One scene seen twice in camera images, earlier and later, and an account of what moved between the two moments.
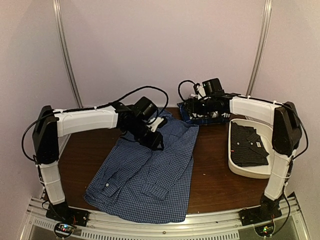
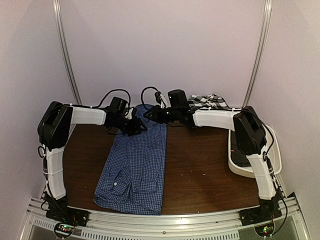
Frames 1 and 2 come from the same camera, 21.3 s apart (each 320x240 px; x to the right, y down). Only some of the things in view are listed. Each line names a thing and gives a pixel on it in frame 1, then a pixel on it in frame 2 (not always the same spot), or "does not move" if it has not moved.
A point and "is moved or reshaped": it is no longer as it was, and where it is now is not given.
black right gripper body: (207, 107) to (166, 116)
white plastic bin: (265, 133) does not move
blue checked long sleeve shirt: (137, 183) is moved or reshaped
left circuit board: (63, 230) does not move
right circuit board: (265, 230) does not move
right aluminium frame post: (268, 8) does not move
